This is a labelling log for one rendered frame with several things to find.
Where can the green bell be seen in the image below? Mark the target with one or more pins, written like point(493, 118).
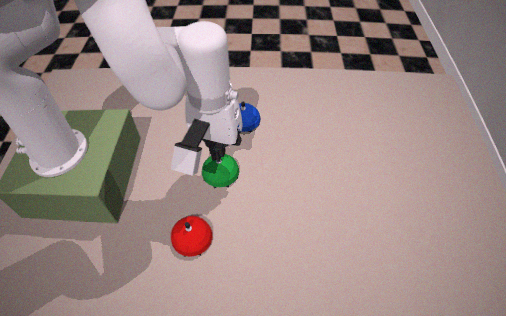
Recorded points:
point(220, 174)

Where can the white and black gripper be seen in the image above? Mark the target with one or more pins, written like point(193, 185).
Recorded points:
point(222, 131)

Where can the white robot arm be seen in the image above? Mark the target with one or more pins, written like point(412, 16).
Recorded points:
point(134, 49)

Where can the blue dome bell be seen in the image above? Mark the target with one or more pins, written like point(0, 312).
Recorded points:
point(250, 117)

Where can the red dome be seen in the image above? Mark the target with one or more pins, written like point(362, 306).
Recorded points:
point(191, 239)

